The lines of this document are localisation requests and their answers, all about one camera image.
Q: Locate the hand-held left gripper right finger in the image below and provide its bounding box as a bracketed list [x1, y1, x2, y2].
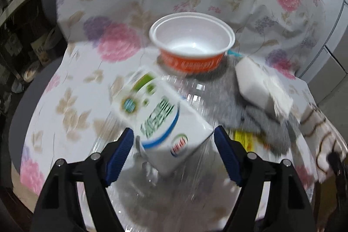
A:
[213, 125, 317, 232]

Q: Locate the grey fluffy cloth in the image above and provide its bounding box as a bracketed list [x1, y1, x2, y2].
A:
[201, 58, 299, 156]

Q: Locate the cream cloth with brown lines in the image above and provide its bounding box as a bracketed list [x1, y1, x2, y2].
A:
[299, 102, 348, 181]

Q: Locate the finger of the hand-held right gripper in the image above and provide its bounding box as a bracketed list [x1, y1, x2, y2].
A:
[328, 152, 348, 232]

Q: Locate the orange white plastic bowl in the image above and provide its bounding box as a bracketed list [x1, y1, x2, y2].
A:
[149, 12, 236, 73]

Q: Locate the white ceramic bowl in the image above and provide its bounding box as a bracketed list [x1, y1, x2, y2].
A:
[23, 62, 41, 83]

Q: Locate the clear plastic bag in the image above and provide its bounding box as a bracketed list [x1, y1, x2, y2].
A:
[92, 74, 261, 224]

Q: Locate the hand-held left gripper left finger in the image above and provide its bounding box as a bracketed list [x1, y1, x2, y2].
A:
[33, 127, 135, 232]

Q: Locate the grey drawer cabinet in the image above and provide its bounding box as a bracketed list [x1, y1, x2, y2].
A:
[296, 0, 348, 105]

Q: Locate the grey chair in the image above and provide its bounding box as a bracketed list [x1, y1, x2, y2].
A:
[5, 0, 71, 189]

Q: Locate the dark storage shelf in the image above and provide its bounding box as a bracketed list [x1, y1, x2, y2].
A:
[0, 0, 55, 102]

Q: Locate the white green milk carton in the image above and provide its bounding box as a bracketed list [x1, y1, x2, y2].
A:
[109, 66, 215, 177]

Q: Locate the floral printed cloth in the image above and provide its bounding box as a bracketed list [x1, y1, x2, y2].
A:
[19, 0, 327, 232]

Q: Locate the white paper box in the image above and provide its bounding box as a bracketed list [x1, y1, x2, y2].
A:
[235, 56, 294, 117]

